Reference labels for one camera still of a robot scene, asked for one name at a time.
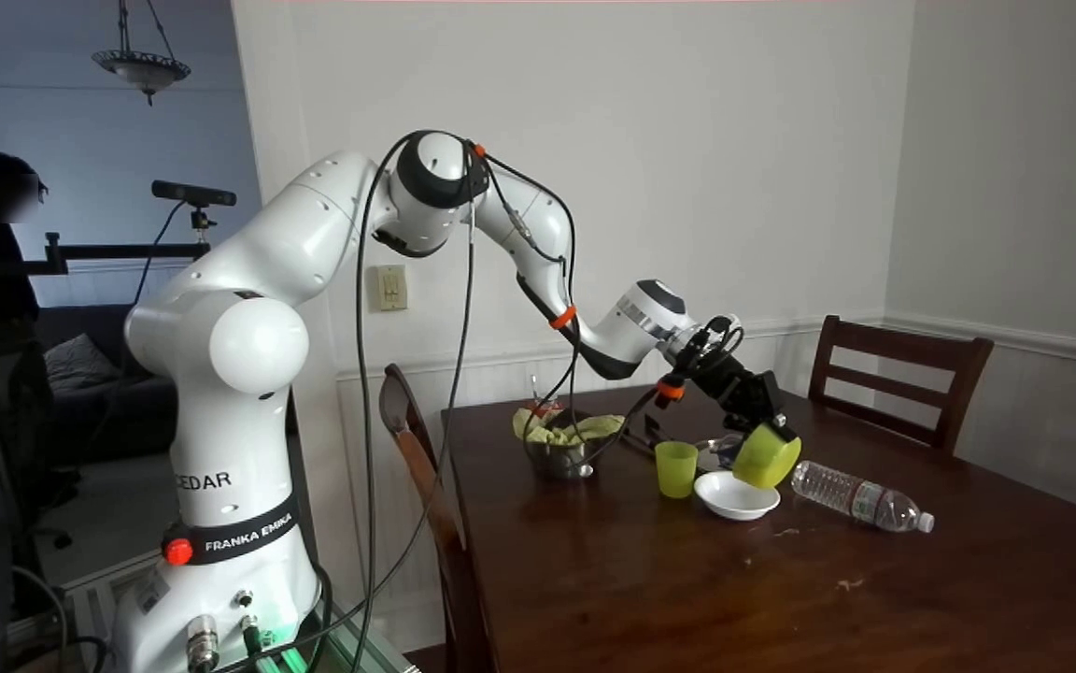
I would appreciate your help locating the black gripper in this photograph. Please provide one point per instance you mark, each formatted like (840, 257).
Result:
(706, 365)

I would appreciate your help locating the yellow-green bowl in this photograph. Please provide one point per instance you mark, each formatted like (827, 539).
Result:
(767, 458)

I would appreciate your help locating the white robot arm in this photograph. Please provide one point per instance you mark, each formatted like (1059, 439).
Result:
(232, 336)

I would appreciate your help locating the white plate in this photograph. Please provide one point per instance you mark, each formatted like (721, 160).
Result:
(735, 500)

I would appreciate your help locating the yellow-green plastic cup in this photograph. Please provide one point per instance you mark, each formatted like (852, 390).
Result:
(675, 471)

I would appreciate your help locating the clear plastic water bottle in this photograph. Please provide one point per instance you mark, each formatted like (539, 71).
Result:
(862, 500)

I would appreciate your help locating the metal pot with yellow cloth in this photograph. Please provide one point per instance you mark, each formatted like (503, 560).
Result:
(562, 443)

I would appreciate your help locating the dark wooden chair back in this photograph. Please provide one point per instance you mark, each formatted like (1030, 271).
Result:
(906, 385)

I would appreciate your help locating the dark wooden chair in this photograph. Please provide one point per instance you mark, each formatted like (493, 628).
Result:
(463, 629)
(906, 385)

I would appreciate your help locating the dark wooden chair left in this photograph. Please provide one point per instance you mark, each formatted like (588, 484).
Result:
(463, 629)

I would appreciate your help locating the hanging ceiling lamp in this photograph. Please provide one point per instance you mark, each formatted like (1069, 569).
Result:
(146, 71)

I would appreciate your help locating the wall light switch plate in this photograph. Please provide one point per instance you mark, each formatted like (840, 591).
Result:
(385, 291)

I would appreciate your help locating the black camera on stand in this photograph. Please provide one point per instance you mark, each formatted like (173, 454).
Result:
(194, 199)

